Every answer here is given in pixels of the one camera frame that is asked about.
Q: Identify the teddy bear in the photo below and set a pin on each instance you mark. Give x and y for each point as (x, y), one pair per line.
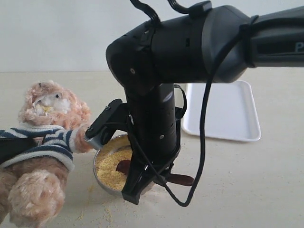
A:
(33, 181)

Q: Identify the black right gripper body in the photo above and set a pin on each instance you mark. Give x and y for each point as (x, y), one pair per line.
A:
(155, 125)

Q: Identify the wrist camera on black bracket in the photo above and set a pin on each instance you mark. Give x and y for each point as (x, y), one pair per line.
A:
(111, 119)

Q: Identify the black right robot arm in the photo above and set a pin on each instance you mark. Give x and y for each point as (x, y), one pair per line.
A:
(207, 45)

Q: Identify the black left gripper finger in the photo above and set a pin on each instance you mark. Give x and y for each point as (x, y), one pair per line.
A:
(10, 147)

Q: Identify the dark red wooden spoon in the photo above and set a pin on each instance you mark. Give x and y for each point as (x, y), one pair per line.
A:
(184, 180)

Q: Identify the steel bowl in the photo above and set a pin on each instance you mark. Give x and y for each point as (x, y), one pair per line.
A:
(107, 185)

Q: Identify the white plastic tray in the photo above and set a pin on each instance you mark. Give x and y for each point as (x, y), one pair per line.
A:
(231, 112)

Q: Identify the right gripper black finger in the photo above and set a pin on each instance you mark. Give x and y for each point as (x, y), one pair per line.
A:
(139, 179)
(164, 175)

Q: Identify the yellow millet grains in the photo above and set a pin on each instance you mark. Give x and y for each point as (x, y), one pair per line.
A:
(111, 168)

